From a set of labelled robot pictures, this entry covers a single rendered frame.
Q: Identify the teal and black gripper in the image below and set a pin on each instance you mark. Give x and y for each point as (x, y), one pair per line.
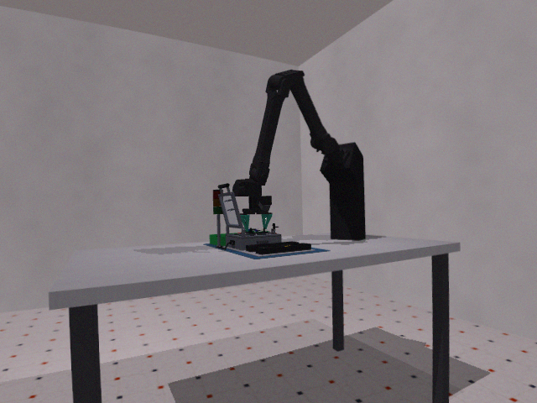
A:
(245, 216)

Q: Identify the green bin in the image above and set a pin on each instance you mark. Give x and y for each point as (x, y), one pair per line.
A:
(213, 239)

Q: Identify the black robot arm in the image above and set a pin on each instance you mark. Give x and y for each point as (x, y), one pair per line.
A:
(321, 140)

